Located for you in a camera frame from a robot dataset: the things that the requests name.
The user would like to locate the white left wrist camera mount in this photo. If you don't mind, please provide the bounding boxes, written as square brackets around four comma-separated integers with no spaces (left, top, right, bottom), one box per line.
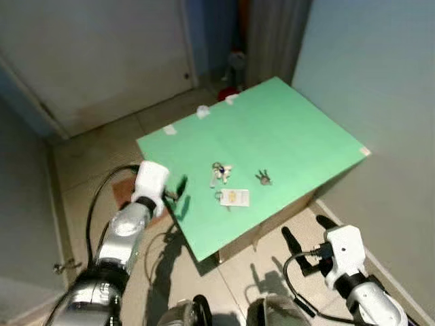
[133,161,171,202]

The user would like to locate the small metal floor fixture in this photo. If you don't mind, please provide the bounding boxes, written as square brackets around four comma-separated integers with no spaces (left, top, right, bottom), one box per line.
[54,258,82,274]

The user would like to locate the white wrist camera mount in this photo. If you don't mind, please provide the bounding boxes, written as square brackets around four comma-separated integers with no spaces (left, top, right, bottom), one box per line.
[324,225,368,289]
[133,161,171,202]

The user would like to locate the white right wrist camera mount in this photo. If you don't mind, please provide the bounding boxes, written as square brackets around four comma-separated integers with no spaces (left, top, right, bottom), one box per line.
[324,225,368,289]

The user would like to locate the white door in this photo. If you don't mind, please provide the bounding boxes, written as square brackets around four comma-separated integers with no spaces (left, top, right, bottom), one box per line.
[0,0,198,137]

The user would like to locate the brown cardboard box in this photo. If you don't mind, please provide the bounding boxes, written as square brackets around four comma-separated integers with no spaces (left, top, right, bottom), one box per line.
[216,190,320,266]

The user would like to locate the key with white card tag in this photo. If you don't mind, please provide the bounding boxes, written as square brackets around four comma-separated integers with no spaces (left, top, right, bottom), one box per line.
[214,188,251,209]

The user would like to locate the robot right leg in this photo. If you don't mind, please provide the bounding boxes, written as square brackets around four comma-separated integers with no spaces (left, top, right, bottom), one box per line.
[246,293,310,326]

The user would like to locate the grey curtain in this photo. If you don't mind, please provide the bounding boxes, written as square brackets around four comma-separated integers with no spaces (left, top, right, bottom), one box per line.
[246,0,315,88]

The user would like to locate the grey object with red base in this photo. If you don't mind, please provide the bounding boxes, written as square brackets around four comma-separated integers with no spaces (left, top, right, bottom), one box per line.
[217,49,247,101]

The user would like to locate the robot leg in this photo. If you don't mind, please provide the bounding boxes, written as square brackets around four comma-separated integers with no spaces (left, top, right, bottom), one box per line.
[246,293,310,326]
[158,294,213,326]

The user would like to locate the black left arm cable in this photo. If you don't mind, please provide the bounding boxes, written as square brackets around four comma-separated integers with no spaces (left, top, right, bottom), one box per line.
[85,163,141,269]

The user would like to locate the green sheet covering box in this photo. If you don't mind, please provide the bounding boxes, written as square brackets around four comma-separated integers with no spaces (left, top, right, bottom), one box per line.
[136,77,371,262]

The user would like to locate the robot left leg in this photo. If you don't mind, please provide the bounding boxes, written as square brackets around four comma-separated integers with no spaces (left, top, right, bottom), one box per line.
[158,294,213,326]

